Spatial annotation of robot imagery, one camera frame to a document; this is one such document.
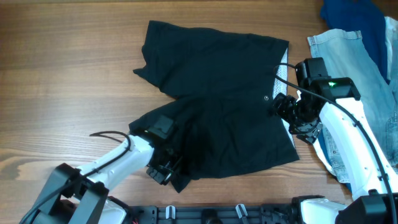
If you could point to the right white rail clip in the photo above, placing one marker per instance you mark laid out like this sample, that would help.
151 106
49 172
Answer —
242 213

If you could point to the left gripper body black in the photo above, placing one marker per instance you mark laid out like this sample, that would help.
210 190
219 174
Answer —
163 168

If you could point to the light blue denim jeans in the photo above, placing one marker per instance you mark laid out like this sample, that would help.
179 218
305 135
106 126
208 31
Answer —
344 55

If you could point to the left white rail clip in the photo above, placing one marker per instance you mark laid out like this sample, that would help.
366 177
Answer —
170 212

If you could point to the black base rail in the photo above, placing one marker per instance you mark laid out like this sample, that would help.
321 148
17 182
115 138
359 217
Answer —
262 214

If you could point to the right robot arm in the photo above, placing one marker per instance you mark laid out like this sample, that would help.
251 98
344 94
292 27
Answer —
335 103

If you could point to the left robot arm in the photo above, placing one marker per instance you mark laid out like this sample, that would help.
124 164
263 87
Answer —
81 195

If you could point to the black shorts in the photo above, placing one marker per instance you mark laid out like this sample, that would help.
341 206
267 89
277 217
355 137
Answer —
222 85

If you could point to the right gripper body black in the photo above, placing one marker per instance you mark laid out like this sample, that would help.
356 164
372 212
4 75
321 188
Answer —
292 113

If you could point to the white rail clip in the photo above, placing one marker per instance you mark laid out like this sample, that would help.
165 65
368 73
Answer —
242 213
170 212

